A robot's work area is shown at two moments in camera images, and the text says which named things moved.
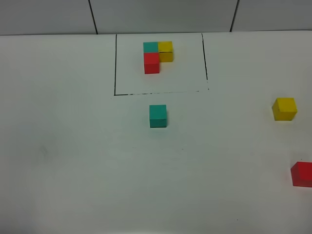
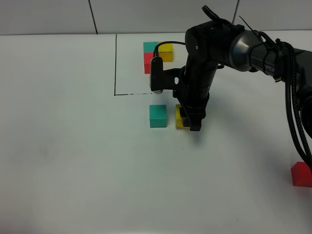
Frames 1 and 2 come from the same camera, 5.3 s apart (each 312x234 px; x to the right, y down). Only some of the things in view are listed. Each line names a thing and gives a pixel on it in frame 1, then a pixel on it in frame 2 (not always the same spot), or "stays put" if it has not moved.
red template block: (151, 63) stays put
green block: (158, 116) stays put
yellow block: (284, 108) to (179, 120)
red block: (302, 174) stays put
